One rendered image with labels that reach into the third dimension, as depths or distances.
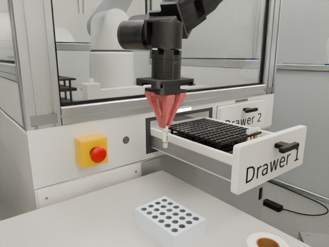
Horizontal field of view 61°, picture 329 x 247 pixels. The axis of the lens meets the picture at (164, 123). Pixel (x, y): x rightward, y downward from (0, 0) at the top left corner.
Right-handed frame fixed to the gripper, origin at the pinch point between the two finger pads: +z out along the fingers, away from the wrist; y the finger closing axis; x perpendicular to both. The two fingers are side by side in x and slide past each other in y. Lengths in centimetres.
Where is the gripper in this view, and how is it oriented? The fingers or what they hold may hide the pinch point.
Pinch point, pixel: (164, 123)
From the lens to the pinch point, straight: 56.8
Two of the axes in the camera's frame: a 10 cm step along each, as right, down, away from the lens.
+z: -0.3, 9.7, 2.5
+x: 7.0, 2.0, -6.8
